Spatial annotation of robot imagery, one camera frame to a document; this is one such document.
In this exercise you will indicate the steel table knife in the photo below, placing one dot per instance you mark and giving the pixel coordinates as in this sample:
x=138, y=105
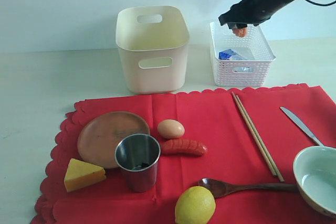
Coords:
x=300, y=124

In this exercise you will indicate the fried chicken nugget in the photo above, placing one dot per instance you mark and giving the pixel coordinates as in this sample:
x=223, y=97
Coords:
x=240, y=32

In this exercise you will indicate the blue white milk carton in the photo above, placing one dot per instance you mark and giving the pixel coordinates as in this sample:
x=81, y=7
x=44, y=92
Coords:
x=229, y=54

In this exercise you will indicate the cream plastic storage bin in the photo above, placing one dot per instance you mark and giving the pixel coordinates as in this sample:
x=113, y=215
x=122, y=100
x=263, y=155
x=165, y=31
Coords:
x=153, y=47

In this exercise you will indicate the yellow lemon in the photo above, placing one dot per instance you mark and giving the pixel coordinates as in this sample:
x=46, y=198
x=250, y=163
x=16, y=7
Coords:
x=195, y=205

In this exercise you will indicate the red scalloped cloth mat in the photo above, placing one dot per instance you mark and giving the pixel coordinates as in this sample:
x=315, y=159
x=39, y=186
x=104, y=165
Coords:
x=210, y=117

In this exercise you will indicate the white perforated plastic basket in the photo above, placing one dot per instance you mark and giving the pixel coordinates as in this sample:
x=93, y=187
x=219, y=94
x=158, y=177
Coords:
x=254, y=47

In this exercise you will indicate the pale green ceramic bowl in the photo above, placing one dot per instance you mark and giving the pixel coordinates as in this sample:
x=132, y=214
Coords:
x=314, y=171

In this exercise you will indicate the brown egg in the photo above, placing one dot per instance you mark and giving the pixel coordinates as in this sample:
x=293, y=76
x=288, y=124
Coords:
x=170, y=129

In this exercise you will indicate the brown wooden plate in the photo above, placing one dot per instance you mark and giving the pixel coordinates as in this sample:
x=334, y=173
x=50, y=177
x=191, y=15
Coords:
x=99, y=138

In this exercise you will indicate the dark wooden spoon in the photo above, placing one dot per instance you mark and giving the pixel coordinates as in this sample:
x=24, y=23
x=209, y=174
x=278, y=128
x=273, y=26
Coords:
x=220, y=189

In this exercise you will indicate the red sausage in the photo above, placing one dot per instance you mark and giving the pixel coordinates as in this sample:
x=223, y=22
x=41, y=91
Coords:
x=183, y=146

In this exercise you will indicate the stainless steel cup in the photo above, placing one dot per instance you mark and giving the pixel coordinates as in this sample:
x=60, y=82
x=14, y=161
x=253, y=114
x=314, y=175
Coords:
x=138, y=155

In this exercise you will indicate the yellow cheese wedge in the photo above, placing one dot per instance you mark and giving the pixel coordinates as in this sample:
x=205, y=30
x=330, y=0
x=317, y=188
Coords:
x=80, y=174

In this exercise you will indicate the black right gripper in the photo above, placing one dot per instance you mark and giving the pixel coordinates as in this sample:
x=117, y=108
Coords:
x=252, y=12

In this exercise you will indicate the wooden chopstick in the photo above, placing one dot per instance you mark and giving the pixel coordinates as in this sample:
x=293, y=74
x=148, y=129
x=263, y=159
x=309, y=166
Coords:
x=279, y=175
x=243, y=114

